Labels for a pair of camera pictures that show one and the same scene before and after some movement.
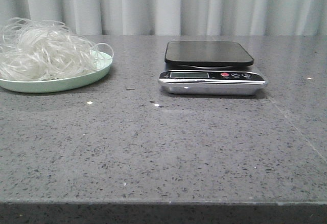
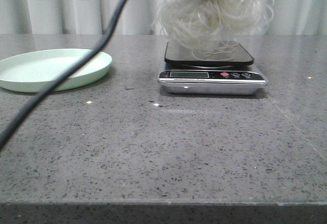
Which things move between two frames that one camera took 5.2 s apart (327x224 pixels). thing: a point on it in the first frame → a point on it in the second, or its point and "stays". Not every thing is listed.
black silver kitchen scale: (209, 68) stays
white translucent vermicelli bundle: (33, 49) → (212, 23)
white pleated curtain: (171, 6) stays
